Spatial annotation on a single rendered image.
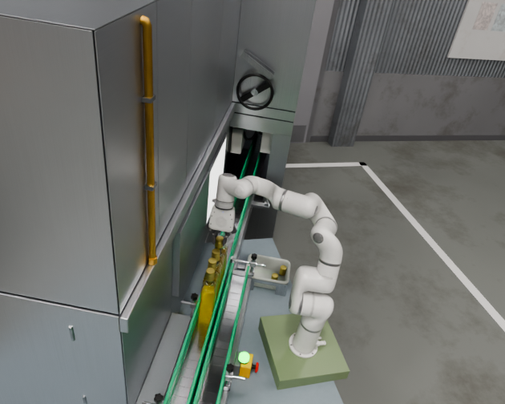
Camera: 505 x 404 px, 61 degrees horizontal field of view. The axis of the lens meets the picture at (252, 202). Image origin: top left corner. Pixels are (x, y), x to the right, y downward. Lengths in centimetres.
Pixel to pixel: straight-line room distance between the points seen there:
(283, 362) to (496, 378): 186
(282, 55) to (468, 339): 235
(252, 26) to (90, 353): 174
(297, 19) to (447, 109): 417
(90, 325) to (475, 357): 272
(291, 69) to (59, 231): 168
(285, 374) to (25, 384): 94
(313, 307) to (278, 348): 30
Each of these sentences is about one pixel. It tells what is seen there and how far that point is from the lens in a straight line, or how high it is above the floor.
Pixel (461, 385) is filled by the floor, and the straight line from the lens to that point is 324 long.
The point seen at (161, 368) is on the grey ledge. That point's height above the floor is 88.
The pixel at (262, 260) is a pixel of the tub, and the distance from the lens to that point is 227.
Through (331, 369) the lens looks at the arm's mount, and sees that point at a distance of 193.
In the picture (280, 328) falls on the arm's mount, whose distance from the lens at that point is 197.
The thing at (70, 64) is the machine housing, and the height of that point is 206.
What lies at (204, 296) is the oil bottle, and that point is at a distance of 175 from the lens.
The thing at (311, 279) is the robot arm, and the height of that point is 122.
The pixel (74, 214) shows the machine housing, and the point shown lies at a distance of 105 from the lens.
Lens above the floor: 233
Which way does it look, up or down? 34 degrees down
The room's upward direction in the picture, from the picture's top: 8 degrees clockwise
